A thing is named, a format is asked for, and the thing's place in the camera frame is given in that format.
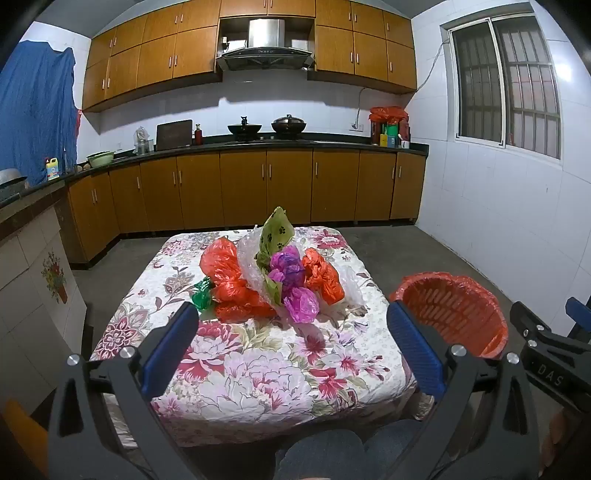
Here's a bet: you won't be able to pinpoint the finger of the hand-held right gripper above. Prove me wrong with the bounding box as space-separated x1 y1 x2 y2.
510 302 553 345
567 298 591 344

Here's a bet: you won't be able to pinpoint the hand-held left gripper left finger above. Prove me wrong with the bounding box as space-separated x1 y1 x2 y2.
48 302 199 480

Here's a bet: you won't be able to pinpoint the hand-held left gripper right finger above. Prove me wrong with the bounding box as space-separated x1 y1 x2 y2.
387 300 541 480

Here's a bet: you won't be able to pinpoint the red plastic waste basket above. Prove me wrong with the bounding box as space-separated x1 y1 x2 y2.
389 272 509 361

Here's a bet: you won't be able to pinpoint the green plastic bag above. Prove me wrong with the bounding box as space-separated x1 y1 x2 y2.
191 277 216 311

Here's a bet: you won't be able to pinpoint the large orange plastic bag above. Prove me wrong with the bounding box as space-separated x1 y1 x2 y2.
200 237 279 324

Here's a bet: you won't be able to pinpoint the clear plastic bag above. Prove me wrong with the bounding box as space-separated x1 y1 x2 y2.
323 261 371 320

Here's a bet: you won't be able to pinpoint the clear bubble wrap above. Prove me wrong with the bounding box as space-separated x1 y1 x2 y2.
237 225 280 306

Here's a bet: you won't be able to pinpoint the small orange plastic bag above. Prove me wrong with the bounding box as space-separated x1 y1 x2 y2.
302 248 346 305

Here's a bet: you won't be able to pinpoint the purple plastic bag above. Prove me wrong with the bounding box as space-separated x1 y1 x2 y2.
283 286 321 324
269 246 305 292

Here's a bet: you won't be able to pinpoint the green paw-print bag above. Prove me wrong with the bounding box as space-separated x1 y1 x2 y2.
255 207 295 301

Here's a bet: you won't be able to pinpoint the person's right hand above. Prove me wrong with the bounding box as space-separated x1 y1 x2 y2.
549 408 591 478

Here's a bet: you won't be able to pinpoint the floral tablecloth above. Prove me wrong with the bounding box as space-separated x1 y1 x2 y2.
90 226 417 449

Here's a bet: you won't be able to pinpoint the person's right leg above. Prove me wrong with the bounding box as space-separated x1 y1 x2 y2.
364 418 428 480

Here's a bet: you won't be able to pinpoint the person's leg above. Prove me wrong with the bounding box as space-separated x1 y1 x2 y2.
364 418 428 480
274 431 366 480

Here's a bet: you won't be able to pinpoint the flower tile sticker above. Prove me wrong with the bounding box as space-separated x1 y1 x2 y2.
41 251 69 304

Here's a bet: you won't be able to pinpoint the person's left leg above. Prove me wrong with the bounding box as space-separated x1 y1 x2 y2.
274 431 366 480

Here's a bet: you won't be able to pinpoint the yellow stool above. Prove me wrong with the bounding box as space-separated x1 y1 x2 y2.
0 399 49 477

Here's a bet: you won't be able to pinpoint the wooden base cabinets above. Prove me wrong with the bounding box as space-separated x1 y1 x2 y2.
67 150 426 267

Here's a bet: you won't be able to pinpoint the clear bag on jar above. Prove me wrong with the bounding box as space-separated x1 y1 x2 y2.
133 126 154 155

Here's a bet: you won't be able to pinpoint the dark cutting board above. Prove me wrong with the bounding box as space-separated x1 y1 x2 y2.
156 119 194 151

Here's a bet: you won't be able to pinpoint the black kitchen countertop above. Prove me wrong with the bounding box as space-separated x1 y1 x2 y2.
0 137 430 217

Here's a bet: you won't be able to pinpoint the barred window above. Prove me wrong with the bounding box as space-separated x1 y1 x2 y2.
446 14 564 160

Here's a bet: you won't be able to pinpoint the red bag over boxes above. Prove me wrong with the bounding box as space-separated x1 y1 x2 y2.
369 106 411 139

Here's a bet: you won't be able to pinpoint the black wok with lid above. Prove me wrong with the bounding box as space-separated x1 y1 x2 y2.
270 114 306 140

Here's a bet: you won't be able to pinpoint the blue hanging cloth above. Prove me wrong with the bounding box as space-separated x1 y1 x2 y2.
0 39 78 188

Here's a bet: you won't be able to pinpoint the steel range hood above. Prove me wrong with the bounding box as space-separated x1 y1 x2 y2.
216 18 317 73

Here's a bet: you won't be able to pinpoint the socket cable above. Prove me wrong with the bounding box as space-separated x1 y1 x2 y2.
355 87 371 125

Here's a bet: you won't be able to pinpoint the wall cable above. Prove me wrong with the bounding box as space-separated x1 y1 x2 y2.
416 39 451 91

